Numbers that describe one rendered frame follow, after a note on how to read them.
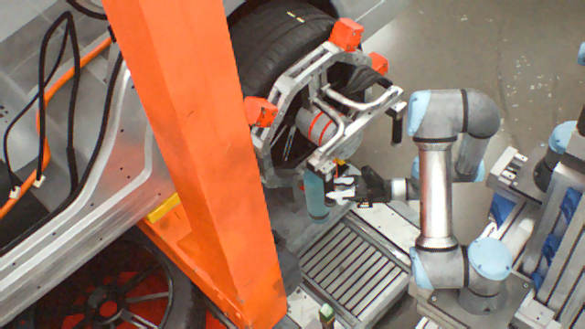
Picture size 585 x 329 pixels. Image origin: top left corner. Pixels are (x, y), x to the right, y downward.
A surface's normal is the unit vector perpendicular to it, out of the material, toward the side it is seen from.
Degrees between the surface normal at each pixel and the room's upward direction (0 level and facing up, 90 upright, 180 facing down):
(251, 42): 15
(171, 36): 90
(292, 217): 0
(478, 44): 0
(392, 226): 0
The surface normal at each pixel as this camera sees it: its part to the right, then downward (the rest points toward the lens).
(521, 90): -0.09, -0.60
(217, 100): 0.69, 0.54
